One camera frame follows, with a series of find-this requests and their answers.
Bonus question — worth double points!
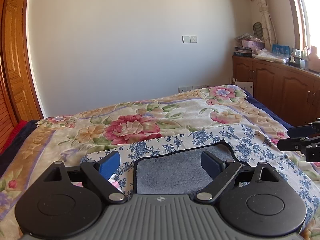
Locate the purple grey microfiber towel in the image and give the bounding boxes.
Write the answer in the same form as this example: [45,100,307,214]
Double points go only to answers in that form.
[133,140,237,197]

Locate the low wall socket strip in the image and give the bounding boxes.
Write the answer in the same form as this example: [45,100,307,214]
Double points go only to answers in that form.
[178,85,210,93]

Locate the white box beside bed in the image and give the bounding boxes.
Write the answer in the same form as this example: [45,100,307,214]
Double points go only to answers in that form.
[235,81,254,96]

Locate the wooden room door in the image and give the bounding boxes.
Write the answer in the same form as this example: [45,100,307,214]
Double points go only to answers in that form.
[1,0,43,121]

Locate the floral bed blanket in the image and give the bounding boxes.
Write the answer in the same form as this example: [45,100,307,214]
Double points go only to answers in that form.
[1,85,319,239]

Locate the clear plastic bag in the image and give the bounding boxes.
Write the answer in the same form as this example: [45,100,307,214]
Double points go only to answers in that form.
[254,48,290,64]

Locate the pink box on cabinet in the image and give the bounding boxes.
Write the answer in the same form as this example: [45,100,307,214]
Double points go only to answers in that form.
[242,40,265,54]

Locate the red pillow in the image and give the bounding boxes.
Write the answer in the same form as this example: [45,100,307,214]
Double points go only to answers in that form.
[1,120,28,154]

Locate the white wall switch socket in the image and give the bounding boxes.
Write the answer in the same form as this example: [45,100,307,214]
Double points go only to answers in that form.
[182,35,197,43]

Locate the pink cotton tissue box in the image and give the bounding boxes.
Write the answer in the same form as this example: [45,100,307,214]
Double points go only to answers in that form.
[72,174,121,190]

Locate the blue floral white cloth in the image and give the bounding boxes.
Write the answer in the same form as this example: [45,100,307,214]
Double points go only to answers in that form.
[80,123,320,233]

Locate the dark fan ornament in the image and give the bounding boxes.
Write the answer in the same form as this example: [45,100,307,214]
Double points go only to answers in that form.
[253,22,264,40]

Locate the pink thermos bottle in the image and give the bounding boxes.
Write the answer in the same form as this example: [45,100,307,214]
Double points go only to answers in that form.
[307,46,320,73]

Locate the wooden sideboard cabinet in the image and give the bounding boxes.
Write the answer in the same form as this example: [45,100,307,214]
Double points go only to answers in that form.
[233,56,319,126]

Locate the blue box on cabinet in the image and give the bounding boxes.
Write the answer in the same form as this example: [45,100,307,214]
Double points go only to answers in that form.
[272,44,291,57]

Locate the floral beige curtain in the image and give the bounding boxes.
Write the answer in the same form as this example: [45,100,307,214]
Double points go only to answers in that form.
[255,0,277,50]

